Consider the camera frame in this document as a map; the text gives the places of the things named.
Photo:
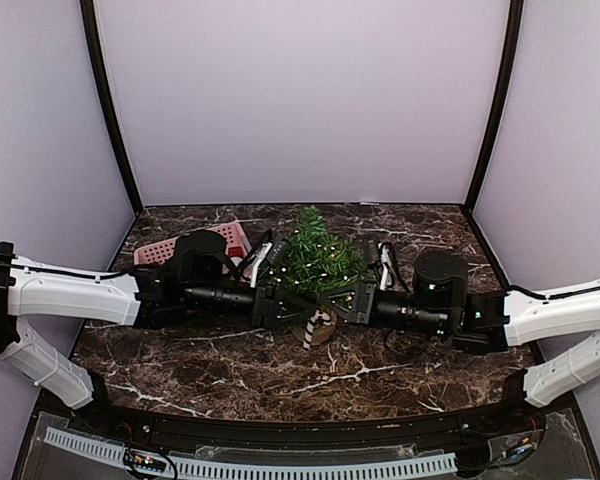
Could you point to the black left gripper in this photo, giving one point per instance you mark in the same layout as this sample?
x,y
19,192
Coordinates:
x,y
266,309

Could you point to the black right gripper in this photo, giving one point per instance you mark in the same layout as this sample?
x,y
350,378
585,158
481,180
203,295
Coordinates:
x,y
363,309

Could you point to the pink plastic basket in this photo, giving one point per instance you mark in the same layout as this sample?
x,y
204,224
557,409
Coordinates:
x,y
209,240

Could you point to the small green christmas tree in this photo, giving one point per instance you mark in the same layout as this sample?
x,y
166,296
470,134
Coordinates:
x,y
316,260

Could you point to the red white candy cane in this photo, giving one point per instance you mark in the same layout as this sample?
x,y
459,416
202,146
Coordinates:
x,y
317,316

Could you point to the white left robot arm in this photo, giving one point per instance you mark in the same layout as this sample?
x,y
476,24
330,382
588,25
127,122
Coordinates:
x,y
29,288

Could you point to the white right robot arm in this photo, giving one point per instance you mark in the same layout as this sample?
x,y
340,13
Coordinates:
x,y
537,315

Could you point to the beige tree pot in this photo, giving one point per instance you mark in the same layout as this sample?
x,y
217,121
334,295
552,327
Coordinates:
x,y
321,332

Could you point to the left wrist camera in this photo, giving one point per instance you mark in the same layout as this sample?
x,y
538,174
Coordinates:
x,y
268,255

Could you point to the white slotted cable duct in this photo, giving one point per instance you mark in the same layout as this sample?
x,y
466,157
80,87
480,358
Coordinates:
x,y
151,465

